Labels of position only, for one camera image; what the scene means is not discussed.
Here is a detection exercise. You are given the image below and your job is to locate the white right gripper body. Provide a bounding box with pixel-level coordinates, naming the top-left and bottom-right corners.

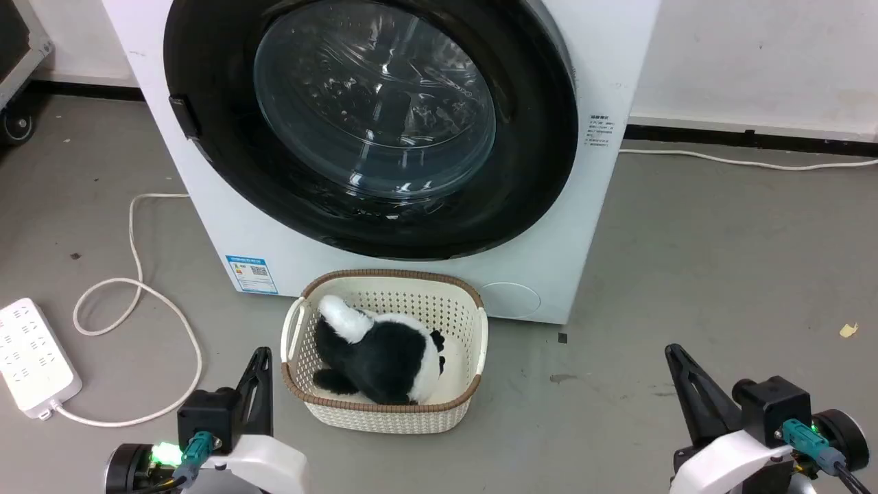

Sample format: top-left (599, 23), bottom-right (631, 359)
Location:
top-left (671, 431), bottom-right (796, 494)

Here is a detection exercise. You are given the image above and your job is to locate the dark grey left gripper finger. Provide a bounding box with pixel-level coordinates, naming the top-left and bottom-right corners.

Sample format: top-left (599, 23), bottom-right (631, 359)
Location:
top-left (237, 347), bottom-right (274, 440)

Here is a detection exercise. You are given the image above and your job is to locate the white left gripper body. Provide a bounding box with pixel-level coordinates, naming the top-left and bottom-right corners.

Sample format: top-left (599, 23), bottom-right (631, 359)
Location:
top-left (199, 434), bottom-right (311, 494)

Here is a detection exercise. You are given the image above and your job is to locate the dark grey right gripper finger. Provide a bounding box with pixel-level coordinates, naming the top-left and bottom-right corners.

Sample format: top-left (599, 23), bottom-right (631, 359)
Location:
top-left (664, 343), bottom-right (743, 445)

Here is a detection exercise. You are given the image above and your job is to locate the white front-load washing machine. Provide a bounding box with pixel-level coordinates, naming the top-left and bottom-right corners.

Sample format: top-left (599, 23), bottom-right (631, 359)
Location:
top-left (103, 0), bottom-right (663, 325)

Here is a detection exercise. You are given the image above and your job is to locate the round black glass washer door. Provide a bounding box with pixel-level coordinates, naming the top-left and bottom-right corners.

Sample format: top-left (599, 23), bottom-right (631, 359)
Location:
top-left (163, 0), bottom-right (579, 261)

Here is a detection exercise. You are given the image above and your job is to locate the cream plastic laundry basket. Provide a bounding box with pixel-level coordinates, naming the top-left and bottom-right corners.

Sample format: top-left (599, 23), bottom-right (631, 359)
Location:
top-left (280, 269), bottom-right (489, 435)

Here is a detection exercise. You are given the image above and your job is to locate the black and white panda plush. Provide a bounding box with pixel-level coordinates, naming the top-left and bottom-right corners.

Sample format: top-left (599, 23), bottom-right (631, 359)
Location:
top-left (313, 294), bottom-right (447, 405)

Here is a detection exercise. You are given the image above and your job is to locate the blue energy label sticker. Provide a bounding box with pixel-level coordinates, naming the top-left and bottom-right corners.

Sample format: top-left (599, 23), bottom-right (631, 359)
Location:
top-left (225, 255), bottom-right (279, 295)

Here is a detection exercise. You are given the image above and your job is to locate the round white filter cover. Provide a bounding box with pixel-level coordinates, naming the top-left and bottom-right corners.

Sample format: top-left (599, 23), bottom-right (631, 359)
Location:
top-left (480, 281), bottom-right (541, 319)

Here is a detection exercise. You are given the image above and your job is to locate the white power strip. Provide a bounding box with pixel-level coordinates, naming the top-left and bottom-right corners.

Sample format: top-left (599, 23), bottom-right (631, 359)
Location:
top-left (0, 297), bottom-right (83, 420)

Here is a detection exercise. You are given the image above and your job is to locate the small printed text sticker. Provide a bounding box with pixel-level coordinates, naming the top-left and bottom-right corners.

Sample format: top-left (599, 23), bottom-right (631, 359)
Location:
top-left (584, 114), bottom-right (615, 149)

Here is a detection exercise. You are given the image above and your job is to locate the grey wheeled cart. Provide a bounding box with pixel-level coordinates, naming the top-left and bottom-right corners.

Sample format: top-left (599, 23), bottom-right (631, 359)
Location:
top-left (0, 0), bottom-right (54, 145)

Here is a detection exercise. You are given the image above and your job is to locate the teal left cable connector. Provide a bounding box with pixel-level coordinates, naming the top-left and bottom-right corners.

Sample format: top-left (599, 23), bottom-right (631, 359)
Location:
top-left (173, 431), bottom-right (215, 481)

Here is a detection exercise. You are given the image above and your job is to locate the teal cable connector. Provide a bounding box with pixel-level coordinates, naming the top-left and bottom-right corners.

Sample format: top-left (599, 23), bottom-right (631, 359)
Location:
top-left (173, 431), bottom-right (215, 481)
top-left (781, 419), bottom-right (849, 475)

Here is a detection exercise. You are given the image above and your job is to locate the white power strip cable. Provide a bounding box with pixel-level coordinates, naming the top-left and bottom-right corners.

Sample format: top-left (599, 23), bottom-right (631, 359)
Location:
top-left (54, 193), bottom-right (204, 428)

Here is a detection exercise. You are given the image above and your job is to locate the teal right cable connector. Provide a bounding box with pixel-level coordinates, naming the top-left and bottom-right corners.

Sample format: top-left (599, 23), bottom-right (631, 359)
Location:
top-left (781, 419), bottom-right (849, 475)

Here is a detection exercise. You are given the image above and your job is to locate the white washer power cable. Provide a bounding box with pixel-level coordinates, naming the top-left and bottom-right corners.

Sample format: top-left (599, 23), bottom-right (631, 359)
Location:
top-left (619, 148), bottom-right (878, 171)

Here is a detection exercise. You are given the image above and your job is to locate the black door handle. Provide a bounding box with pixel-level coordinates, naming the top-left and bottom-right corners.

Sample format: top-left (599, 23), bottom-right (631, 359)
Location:
top-left (169, 95), bottom-right (201, 141)

